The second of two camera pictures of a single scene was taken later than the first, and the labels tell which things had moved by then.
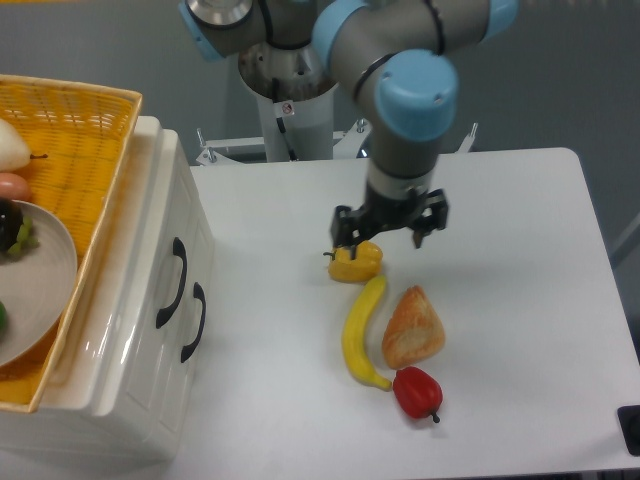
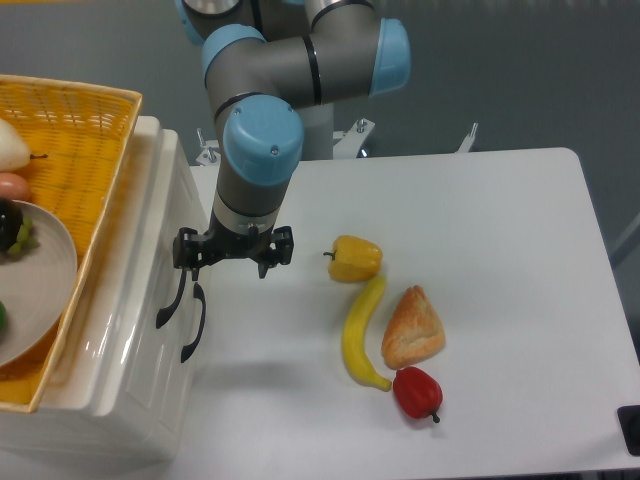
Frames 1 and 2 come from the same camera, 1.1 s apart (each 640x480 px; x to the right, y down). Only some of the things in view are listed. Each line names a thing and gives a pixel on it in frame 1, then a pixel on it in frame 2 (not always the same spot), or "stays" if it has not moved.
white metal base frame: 347,142 stays
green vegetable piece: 2,317 stays
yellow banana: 354,334 stays
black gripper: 378,214 -> 191,250
